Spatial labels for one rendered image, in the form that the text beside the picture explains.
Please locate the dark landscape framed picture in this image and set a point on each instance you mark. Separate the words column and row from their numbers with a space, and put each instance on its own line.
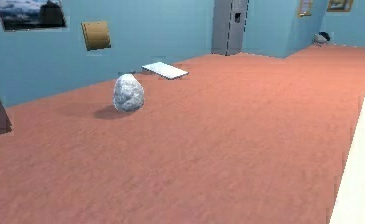
column 26, row 13

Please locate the gold framed picture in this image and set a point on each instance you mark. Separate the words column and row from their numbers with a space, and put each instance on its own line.
column 339, row 5
column 305, row 7

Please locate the grey black round object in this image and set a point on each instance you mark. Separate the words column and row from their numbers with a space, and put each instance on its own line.
column 322, row 37

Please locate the white flat floor mat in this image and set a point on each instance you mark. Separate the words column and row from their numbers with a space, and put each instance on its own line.
column 165, row 70

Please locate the tan wooden wall panel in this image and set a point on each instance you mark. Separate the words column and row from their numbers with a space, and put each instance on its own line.
column 96, row 35

